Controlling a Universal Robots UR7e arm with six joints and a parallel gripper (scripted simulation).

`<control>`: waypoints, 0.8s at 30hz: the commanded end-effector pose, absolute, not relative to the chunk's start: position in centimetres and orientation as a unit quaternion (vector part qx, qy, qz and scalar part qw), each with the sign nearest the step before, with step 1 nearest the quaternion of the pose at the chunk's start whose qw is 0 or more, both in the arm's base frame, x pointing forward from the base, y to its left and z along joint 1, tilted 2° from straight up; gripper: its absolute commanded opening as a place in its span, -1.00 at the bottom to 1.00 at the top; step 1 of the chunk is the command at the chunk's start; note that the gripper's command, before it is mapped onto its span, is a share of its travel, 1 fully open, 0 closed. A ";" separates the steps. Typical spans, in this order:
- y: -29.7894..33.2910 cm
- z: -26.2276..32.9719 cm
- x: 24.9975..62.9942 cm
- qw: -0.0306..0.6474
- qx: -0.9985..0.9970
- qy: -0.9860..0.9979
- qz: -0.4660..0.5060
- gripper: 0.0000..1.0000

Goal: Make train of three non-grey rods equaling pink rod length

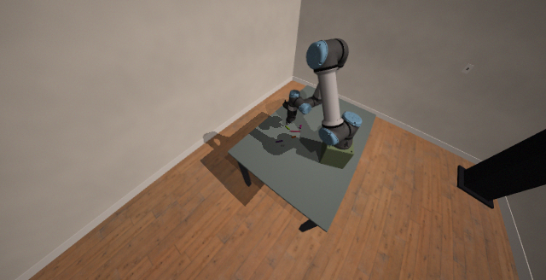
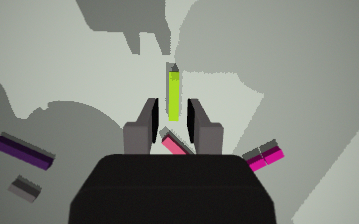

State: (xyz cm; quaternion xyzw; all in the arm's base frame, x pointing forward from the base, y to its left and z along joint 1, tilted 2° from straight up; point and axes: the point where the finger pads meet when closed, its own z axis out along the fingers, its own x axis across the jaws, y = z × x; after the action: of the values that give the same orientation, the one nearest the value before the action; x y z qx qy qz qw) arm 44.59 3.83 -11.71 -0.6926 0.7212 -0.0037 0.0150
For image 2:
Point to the pink rod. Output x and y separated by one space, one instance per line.
172 145

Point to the grey rectangular block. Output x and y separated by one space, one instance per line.
24 190

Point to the magenta rod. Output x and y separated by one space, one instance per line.
256 162
272 155

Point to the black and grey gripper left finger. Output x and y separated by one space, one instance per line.
138 136

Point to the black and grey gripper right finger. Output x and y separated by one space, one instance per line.
207 136

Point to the lime green rectangular bar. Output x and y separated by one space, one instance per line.
173 95

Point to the purple rod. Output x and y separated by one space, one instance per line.
24 153

